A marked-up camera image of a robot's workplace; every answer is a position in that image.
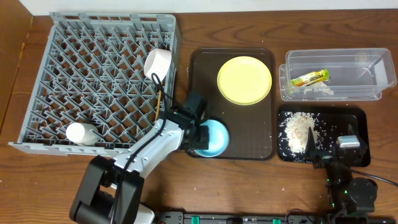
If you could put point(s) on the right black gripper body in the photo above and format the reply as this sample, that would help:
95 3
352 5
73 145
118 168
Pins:
325 158

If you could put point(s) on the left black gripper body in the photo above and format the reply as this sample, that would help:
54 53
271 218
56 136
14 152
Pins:
201 137

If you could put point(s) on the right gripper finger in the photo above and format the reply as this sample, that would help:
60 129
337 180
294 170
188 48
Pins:
351 130
311 148

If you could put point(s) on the light blue bowl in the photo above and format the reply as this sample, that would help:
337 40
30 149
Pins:
219 139

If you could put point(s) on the wooden chopstick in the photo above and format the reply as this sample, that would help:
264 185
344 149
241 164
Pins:
158 105

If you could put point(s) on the green snack wrapper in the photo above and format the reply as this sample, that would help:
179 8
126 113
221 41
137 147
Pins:
311 78

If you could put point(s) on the yellow round plate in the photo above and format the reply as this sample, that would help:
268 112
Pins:
244 80

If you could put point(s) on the white cup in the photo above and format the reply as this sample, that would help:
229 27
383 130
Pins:
82 134

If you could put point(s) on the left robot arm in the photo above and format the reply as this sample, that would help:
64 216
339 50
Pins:
110 190

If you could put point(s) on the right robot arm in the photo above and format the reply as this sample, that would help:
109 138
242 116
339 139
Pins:
352 198

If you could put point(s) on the black waste tray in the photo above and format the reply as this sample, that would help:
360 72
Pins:
335 123

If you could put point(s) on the spilled rice food waste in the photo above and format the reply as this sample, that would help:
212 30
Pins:
295 127

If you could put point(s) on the clear plastic bin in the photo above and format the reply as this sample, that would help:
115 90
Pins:
355 74

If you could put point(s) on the dark brown serving tray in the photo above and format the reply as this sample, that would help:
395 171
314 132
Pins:
251 128

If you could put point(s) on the grey plastic dish rack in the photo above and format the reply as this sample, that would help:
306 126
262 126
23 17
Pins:
92 71

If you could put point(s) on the black equipment rail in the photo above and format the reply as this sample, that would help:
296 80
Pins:
294 216

